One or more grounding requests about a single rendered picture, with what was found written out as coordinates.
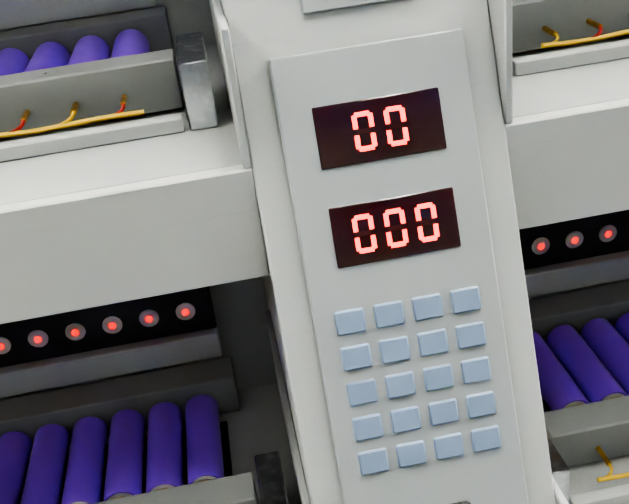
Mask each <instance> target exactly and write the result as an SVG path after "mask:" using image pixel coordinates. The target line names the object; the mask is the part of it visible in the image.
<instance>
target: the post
mask: <svg viewBox="0 0 629 504"><path fill-rule="evenodd" d="M221 4H222V7H223V10H224V14H225V17H226V21H227V24H228V27H229V31H230V37H231V43H232V49H233V55H234V61H235V67H236V73H237V79H238V85H239V91H240V97H241V103H242V109H243V115H244V121H245V127H246V133H247V139H248V145H249V151H250V157H251V163H252V169H253V175H254V181H255V187H256V193H257V199H258V205H259V211H260V217H261V223H262V229H263V235H264V241H265V247H266V253H267V259H268V265H269V271H270V274H269V275H268V276H263V279H264V285H265V290H266V296H267V302H268V307H269V311H270V312H271V317H272V321H273V326H274V331H275V336H276V341H277V345H278V350H279V355H280V360H281V364H282V369H283V374H284V379H285V384H286V388H287V393H288V398H289V403H290V407H291V412H292V417H293V422H294V427H295V431H296V436H297V441H298V446H299V450H300V455H301V460H302V465H303V469H304V474H305V479H306V484H307V489H308V493H309V498H310V503H311V504H344V499H343V494H342V488H341V482H340V476H339V470H338V465H337V459H336V453H335V447H334V441H333V435H332V430H331V424H330V418H329V412H328V406H327V401H326V395H325V389H324V383H323V377H322V372H321V366H320V360H319V354H318V348H317V342H316V337H315V331H314V325H313V319H312V313H311V308H310V302H309V296H308V290H307V284H306V278H305V273H304V267H303V261H302V255H301V249H300V244H299V238H298V232H297V226H296V220H295V215H294V209H293V203H292V197H291V191H290V185H289V180H288V174H287V168H286V162H285V156H284V151H283V145H282V139H281V133H280V127H279V121H278V116H277V110H276V104H275V98H274V92H273V87H272V81H271V75H270V69H269V63H268V62H269V60H270V59H274V58H280V57H287V56H293V55H299V54H305V53H312V52H318V51H324V50H330V49H336V48H343V47H349V46H355V45H361V44H367V43H374V42H380V41H386V40H392V39H399V38H405V37H411V36H417V35H423V34H430V33H436V32H442V31H448V30H454V29H461V30H462V31H463V38H464V45H465V52H466V59H467V66H468V73H469V81H470V88H471V95H472V102H473V109H474V116H475V123H476V131H477V138H478V145H479V152H480V159H481V166H482V173H483V180H484V188H485V195H486V202H487V209H488V216H489V223H490V230H491V238H492V245H493V252H494V259H495V266H496V273H497V280H498V287H499V295H500V302H501V309H502V316H503V323H504V330H505V337H506V345H507V352H508V359H509V366H510V373H511V380H512V387H513V394H514V402H515V409H516V416H517V423H518V430H519V437H520V444H521V451H522V459H523V466H524V473H525V480H526V487H527V494H528V501H529V504H556V500H555V493H554V485H553V478H552V470H551V463H550V456H549V448H548V441H547V434H546V426H545V419H544V411H543V404H542V397H541V389H540V382H539V375H538V367H537V360H536V352H535V345H534V338H533V330H532V323H531V316H530V308H529V301H528V293H527V286H526V279H525V271H524V264H523V256H522V249H521V242H520V234H519V227H518V220H517V212H516V205H515V197H514V190H513V183H512V175H511V168H510V161H509V153H508V146H507V138H506V131H505V124H504V116H503V109H502V102H501V94H500V87H499V79H498V72H497V65H496V57H495V50H494V43H493V35H492V28H491V20H490V13H489V6H488V0H392V1H386V2H379V3H373V4H367V5H360V6H354V7H347V8H341V9H335V10H328V11H322V12H316V13H309V14H303V10H302V4H301V0H221Z"/></svg>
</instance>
